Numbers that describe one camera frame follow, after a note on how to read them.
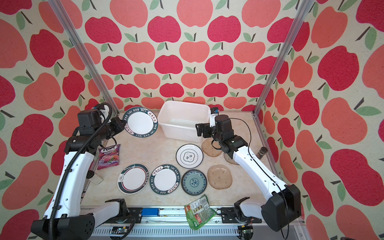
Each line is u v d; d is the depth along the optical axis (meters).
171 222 0.73
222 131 0.58
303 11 0.71
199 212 0.75
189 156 0.96
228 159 0.95
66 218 0.37
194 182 0.85
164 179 0.89
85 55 0.87
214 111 0.66
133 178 0.86
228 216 0.73
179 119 1.14
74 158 0.43
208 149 0.99
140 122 0.78
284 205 0.39
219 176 0.88
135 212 0.75
